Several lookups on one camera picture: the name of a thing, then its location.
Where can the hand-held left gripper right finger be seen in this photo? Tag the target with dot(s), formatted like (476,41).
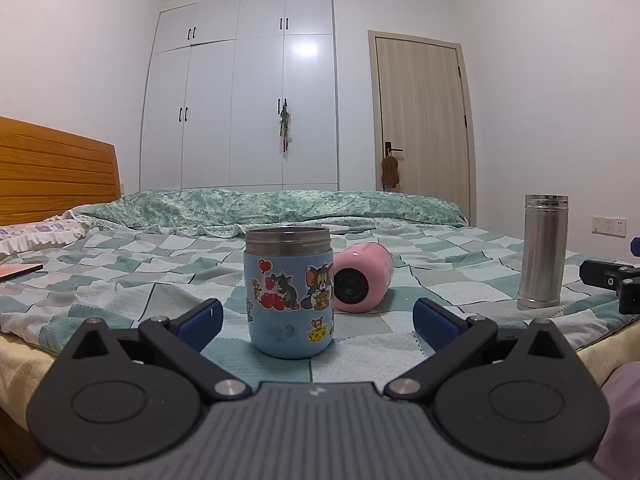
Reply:
(434,326)

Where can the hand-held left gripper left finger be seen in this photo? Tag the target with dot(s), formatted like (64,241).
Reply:
(202,326)

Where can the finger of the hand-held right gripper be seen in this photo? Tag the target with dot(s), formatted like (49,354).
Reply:
(636,246)
(625,282)

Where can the pink cup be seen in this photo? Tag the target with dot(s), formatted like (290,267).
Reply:
(367,275)

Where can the blue cartoon sticker cup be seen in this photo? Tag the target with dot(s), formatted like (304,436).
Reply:
(287,320)

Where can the green checked bed sheet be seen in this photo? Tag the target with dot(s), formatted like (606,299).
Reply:
(150,280)

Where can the stainless steel bottle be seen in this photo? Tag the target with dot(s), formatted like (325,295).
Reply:
(542,255)

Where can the person's pink clothing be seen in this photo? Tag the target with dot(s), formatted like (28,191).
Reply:
(625,420)

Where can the green floral quilt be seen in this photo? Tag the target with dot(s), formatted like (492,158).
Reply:
(280,207)

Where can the brown hanging cloth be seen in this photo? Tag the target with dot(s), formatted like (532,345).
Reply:
(390,170)

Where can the floral ruffled pillow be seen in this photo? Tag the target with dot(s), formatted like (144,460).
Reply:
(35,235)

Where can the flat pink book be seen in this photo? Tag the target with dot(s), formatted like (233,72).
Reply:
(17,272)

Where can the wooden headboard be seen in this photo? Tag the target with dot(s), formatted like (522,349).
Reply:
(55,175)

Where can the white wardrobe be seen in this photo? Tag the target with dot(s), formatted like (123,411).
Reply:
(225,110)

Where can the green hanging ornament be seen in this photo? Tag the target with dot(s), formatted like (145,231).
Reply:
(284,122)

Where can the light wooden door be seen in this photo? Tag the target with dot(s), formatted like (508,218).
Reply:
(420,105)

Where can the white wall socket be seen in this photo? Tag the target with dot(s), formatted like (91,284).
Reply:
(609,226)

